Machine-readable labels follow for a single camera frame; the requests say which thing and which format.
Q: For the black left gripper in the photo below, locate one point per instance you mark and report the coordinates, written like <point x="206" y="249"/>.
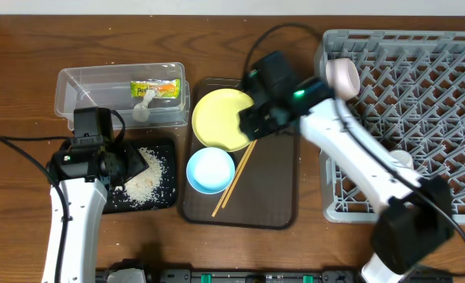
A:
<point x="136" y="162"/>

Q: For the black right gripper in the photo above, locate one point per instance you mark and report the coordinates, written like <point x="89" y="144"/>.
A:
<point x="254" y="121"/>

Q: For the pile of rice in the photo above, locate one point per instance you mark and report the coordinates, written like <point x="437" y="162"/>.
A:
<point x="142" y="188"/>

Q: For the white tissue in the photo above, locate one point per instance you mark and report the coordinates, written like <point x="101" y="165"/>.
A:
<point x="141" y="111"/>

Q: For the pink white bowl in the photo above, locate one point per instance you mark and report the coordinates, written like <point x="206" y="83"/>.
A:
<point x="342" y="76"/>

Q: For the yellow plate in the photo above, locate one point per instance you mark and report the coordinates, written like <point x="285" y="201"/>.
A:
<point x="216" y="122"/>

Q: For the green snack wrapper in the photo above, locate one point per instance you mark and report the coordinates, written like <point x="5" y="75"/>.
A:
<point x="162" y="88"/>

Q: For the blue bowl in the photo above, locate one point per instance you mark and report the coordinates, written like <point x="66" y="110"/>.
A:
<point x="210" y="170"/>

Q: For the small white green cup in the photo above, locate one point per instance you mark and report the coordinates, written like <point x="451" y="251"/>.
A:
<point x="403" y="157"/>

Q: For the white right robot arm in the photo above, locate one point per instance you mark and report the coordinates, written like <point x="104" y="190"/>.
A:
<point x="415" y="213"/>

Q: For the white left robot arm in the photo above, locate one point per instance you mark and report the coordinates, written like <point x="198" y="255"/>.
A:
<point x="72" y="249"/>

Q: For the black waste tray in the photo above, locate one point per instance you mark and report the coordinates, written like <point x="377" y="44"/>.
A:
<point x="165" y="196"/>

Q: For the clear plastic waste bin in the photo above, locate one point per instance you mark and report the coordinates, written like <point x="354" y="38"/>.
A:
<point x="109" y="87"/>

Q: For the grey dishwasher rack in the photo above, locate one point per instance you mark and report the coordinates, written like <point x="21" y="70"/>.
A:
<point x="412" y="96"/>

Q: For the wooden chopstick right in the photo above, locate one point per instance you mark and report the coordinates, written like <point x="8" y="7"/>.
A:
<point x="239" y="172"/>

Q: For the wooden chopstick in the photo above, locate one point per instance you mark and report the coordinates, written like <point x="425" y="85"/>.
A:
<point x="218" y="206"/>
<point x="239" y="172"/>

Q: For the wooden chopstick left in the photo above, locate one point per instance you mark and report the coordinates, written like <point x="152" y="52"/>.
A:
<point x="218" y="206"/>

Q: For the brown serving tray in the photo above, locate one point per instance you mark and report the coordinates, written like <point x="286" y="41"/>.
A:
<point x="266" y="195"/>

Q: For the black rail with green clips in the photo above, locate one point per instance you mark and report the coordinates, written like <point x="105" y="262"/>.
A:
<point x="134" y="270"/>

